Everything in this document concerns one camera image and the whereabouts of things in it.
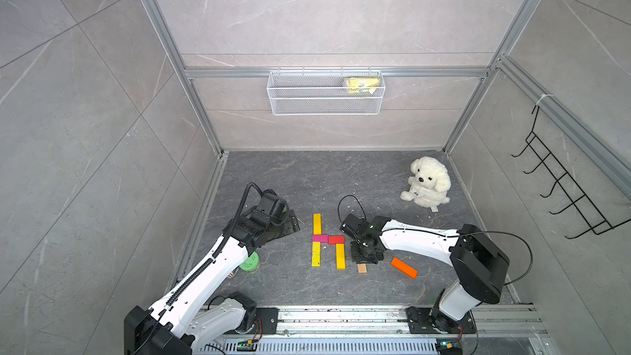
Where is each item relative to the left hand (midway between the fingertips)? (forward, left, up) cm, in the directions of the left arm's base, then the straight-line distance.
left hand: (291, 219), depth 78 cm
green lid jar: (-10, +14, -11) cm, 21 cm away
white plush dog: (+14, -51, -3) cm, 53 cm away
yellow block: (-7, -16, -15) cm, 23 cm away
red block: (0, -15, -16) cm, 22 cm away
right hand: (-8, -23, -15) cm, 29 cm away
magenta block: (0, -9, -16) cm, 18 cm away
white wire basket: (+51, -12, +13) cm, 54 cm away
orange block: (-11, -38, -16) cm, 43 cm away
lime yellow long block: (-6, -7, -15) cm, 18 cm away
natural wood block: (-11, -23, -16) cm, 30 cm away
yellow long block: (+5, -8, -15) cm, 18 cm away
